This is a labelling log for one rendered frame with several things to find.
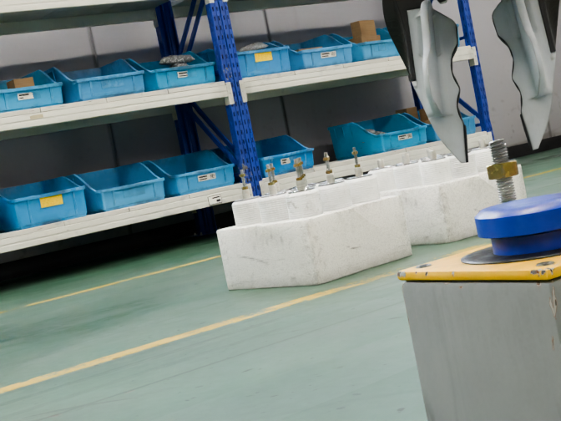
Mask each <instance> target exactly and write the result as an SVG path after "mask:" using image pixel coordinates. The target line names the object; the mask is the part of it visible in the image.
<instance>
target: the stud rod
mask: <svg viewBox="0 0 561 421"><path fill-rule="evenodd" d="M505 142H506V140H504V139H499V140H494V141H490V142H489V144H490V145H489V146H491V147H490V148H489V149H491V150H490V151H491V153H490V154H492V155H491V156H492V162H493V165H495V164H500V163H504V162H508V161H509V159H508V157H509V156H508V154H507V153H508V151H507V148H506V147H507V146H506V143H505ZM496 182H497V184H496V185H498V186H497V187H498V193H499V194H498V195H500V196H499V197H498V198H500V199H499V200H500V202H499V203H506V202H509V201H513V200H516V199H517V197H515V196H516V195H515V194H516V192H514V191H515V190H514V188H515V187H514V185H513V183H514V182H513V179H512V176H511V177H507V178H502V179H497V181H496Z"/></svg>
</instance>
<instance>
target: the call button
mask: <svg viewBox="0 0 561 421"><path fill-rule="evenodd" d="M474 220H475V224H476V228H477V234H478V237H479V238H489V239H491V242H492V247H493V254H494V255H498V256H512V255H522V254H529V253H535V252H541V251H550V250H555V249H559V248H561V193H555V194H549V195H540V196H534V197H530V198H525V199H521V200H513V201H509V202H506V203H502V204H498V205H493V206H489V207H487V208H484V209H482V210H480V211H479V212H478V213H477V215H476V216H475V217H474Z"/></svg>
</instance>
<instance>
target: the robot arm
mask: <svg viewBox="0 0 561 421"><path fill-rule="evenodd" d="M382 9H383V15H384V19H385V23H386V26H387V30H388V32H389V34H390V36H391V38H392V41H393V42H394V44H395V46H396V48H397V51H398V52H399V54H400V56H401V58H402V61H403V63H404V65H405V67H406V69H407V72H408V73H409V75H410V77H411V81H412V85H413V87H414V89H415V91H416V93H417V96H418V98H419V99H420V101H421V103H422V107H423V108H424V110H425V112H426V114H427V117H428V118H429V120H430V122H431V125H432V127H433V128H434V130H435V132H436V133H437V136H438V137H439V139H440V140H441V141H442V142H443V143H444V145H445V146H446V147H447V148H448V149H449V150H450V152H451V153H452V154H453V155H454V156H455V157H456V158H457V160H458V161H459V162H460V163H467V162H468V135H467V126H466V125H465V124H464V122H463V120H462V116H461V113H460V110H459V108H458V102H459V99H460V86H459V84H458V82H457V80H456V78H455V76H454V74H453V72H452V60H453V57H454V55H455V53H456V52H457V47H458V33H457V25H456V24H455V22H454V21H453V20H452V19H451V18H449V17H447V16H445V15H443V14H442V13H440V12H438V11H436V10H434V9H433V8H432V4H431V1H430V0H382ZM558 10H559V0H502V1H501V2H500V3H499V4H498V5H497V6H496V8H495V9H494V10H493V14H492V19H493V25H494V27H495V30H496V33H497V35H498V38H499V39H500V40H501V41H502V42H503V43H504V44H505V45H506V46H508V48H509V51H510V53H511V56H512V58H513V68H512V80H513V82H514V84H515V86H516V88H517V89H518V91H519V92H520V101H521V114H520V118H521V121H522V124H523V129H524V132H525V134H526V137H527V141H528V145H529V148H530V150H535V149H538V147H539V145H540V143H541V140H542V138H543V134H544V132H545V130H546V127H547V125H548V120H549V116H550V112H551V108H552V101H553V81H554V70H555V59H556V52H555V51H556V37H557V27H558Z"/></svg>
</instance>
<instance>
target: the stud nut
mask: <svg viewBox="0 0 561 421"><path fill-rule="evenodd" d="M486 166H487V171H488V179H489V180H497V179H502V178H507V177H511V176H515V175H518V174H519V173H518V165H517V161H516V160H509V161H508V162H504V163H500V164H495V165H493V164H490V165H486Z"/></svg>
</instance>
